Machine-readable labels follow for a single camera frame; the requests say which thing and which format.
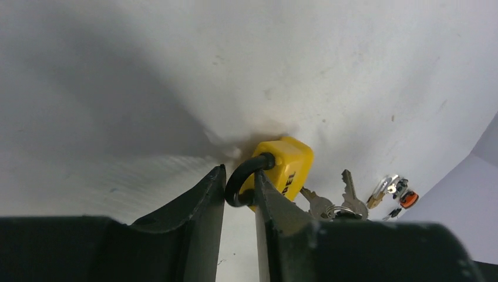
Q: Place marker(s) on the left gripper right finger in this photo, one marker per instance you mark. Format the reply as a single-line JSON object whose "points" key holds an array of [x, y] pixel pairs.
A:
{"points": [[292, 246]]}

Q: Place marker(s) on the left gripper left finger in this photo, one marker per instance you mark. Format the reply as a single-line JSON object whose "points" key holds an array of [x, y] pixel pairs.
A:
{"points": [[178, 242]]}

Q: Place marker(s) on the yellow padlock key bunch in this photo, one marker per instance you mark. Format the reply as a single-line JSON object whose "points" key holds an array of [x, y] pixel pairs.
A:
{"points": [[348, 205]]}

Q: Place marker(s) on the yellow padlock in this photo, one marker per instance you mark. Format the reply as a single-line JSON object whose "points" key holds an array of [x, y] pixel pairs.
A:
{"points": [[285, 162]]}

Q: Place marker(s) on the brass padlock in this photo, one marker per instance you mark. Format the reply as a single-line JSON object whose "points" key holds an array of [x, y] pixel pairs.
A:
{"points": [[386, 186]]}

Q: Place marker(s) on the orange padlock key bunch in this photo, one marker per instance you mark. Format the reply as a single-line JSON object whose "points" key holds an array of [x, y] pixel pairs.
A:
{"points": [[393, 214]]}

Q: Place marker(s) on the orange padlock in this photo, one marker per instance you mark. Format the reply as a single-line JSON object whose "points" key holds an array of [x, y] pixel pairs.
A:
{"points": [[408, 199]]}

